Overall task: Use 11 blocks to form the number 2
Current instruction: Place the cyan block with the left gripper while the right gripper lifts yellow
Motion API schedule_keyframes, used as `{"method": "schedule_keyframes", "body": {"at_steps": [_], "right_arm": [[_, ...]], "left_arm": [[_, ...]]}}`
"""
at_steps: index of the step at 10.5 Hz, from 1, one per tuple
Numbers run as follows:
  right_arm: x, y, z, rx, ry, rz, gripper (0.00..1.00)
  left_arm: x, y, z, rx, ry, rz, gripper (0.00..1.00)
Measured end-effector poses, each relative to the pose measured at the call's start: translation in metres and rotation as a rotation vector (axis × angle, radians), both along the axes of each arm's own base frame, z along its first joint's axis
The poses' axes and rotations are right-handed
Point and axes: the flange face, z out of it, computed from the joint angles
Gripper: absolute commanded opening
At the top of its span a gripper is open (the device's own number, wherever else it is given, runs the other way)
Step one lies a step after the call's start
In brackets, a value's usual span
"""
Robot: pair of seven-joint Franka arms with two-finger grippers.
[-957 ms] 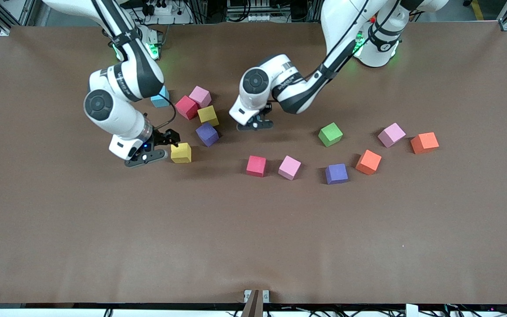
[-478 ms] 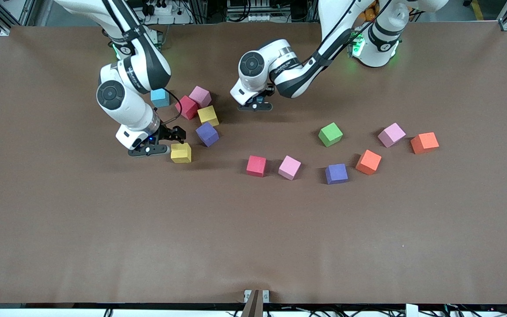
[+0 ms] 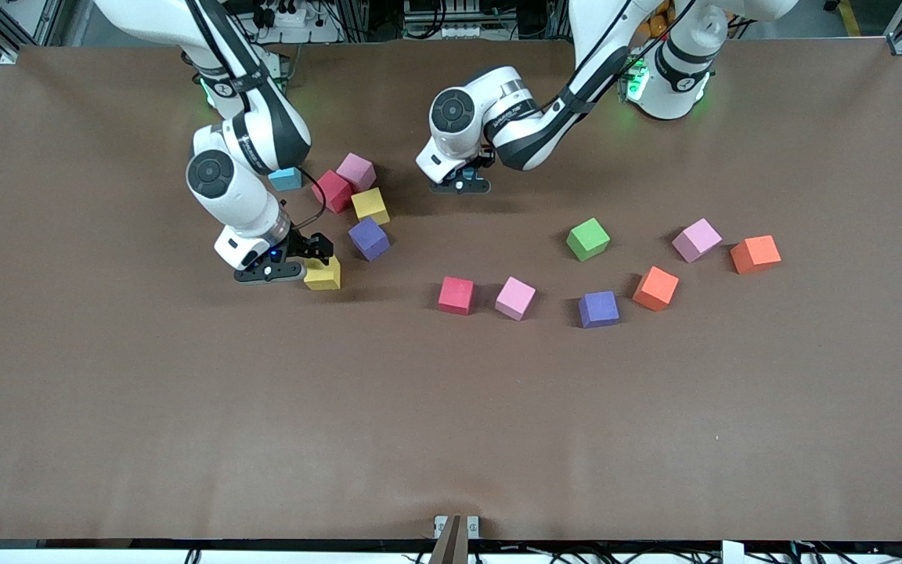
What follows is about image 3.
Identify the small metal bracket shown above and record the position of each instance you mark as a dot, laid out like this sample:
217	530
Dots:
441	523

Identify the white power strip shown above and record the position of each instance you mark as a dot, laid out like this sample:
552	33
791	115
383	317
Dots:
318	33

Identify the purple foam cube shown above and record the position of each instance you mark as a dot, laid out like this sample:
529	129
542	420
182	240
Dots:
598	307
368	236

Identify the yellow foam cube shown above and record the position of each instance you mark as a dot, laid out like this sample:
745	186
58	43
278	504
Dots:
369	204
326	279

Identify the pink foam cube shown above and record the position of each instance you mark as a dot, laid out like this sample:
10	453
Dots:
514	296
695	237
357	168

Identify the red foam cube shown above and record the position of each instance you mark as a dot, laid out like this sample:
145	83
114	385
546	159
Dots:
456	294
333	192

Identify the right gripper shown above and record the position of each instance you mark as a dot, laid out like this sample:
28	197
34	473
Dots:
312	246

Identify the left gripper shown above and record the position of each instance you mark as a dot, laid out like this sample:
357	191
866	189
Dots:
483	160

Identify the green foam cube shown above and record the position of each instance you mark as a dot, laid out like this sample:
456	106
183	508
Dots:
587	237

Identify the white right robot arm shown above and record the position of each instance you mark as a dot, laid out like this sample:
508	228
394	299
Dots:
243	207

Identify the orange foam cube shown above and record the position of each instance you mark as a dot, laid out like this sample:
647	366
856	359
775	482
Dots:
654	287
754	252

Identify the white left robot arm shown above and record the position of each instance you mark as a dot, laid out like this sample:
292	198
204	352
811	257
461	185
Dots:
674	74

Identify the blue foam cube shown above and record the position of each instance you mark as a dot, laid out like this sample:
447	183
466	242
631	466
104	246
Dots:
286	180

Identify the brown paper table cover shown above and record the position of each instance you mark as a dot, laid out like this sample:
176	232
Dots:
185	431

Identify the orange snack bags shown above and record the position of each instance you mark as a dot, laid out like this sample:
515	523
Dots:
657	23

